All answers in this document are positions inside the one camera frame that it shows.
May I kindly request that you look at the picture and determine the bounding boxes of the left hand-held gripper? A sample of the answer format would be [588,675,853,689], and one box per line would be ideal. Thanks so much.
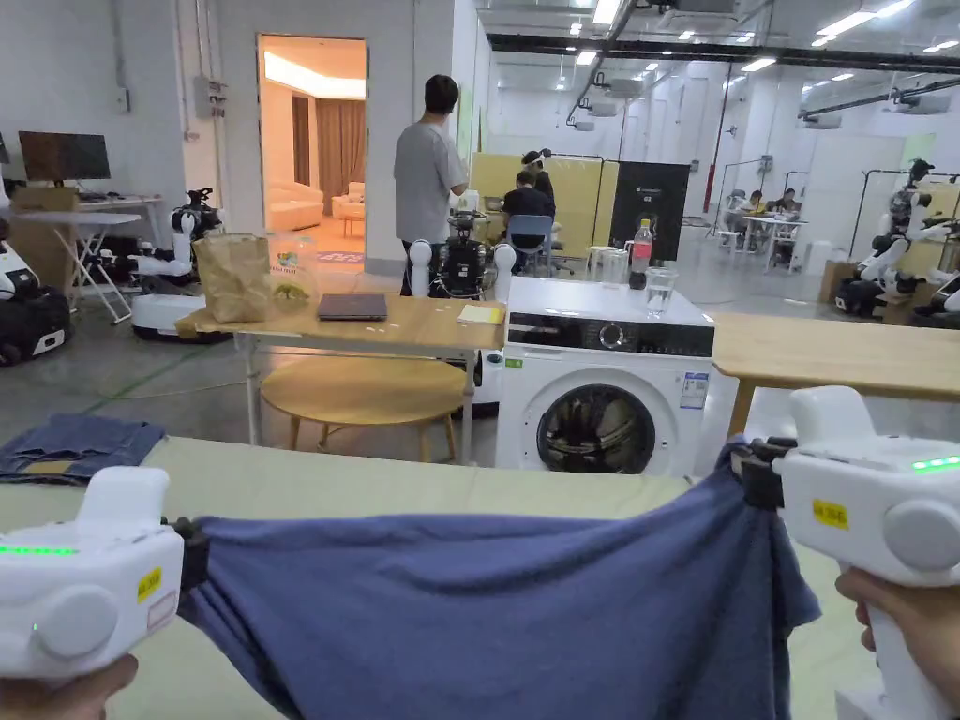
[0,466,211,681]

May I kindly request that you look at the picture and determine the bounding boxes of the dark blue shirt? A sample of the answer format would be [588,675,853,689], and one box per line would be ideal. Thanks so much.
[175,433,823,720]

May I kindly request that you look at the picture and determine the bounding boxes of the folded blue denim garment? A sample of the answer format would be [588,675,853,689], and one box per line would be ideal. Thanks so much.
[0,414,167,488]

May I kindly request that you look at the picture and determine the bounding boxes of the white humanoid robot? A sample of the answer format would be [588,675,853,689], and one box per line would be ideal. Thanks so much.
[834,157,960,320]

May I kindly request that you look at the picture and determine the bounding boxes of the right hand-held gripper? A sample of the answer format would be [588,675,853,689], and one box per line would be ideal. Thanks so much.
[738,385,960,720]

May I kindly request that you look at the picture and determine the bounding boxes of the white folding table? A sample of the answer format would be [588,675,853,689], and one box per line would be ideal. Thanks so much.
[3,209,143,326]

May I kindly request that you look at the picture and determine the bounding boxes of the black banner stand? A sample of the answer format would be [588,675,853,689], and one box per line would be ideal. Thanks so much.
[607,160,691,263]

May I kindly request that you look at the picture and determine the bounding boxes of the long wooden table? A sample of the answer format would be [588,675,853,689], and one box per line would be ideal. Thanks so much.
[708,310,960,438]

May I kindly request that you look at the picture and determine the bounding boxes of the group of people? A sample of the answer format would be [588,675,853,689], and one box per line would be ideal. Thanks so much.
[723,187,810,271]

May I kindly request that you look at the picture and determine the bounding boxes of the blue chair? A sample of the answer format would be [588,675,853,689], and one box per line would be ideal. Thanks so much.
[505,214,558,281]

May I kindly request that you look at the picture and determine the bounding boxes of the white washing machine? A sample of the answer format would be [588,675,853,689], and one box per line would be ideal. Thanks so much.
[493,220,741,476]

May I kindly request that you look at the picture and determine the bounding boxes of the desk with monitor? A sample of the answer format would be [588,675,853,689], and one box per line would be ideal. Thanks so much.
[18,130,164,226]

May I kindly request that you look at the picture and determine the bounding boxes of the round low wooden table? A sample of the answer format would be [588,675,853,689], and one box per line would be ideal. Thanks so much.
[260,359,469,465]

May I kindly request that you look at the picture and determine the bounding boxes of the brown carton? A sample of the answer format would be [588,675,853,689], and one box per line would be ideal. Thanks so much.
[817,258,861,306]
[8,186,82,293]

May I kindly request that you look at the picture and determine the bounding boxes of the white wheeled robot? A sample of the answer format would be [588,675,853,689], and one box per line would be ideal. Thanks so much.
[128,187,235,345]

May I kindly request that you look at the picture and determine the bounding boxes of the bed with pale green sheet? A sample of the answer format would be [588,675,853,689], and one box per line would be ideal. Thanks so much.
[0,433,960,720]

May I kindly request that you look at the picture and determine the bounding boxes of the person's right hand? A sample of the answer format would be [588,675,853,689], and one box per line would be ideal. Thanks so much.
[834,565,960,683]

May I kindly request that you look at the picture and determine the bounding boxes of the person's left hand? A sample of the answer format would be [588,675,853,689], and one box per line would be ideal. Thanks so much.
[0,653,141,720]

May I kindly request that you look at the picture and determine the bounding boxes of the wooden folding table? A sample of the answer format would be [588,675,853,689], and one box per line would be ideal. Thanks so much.
[175,232,508,466]

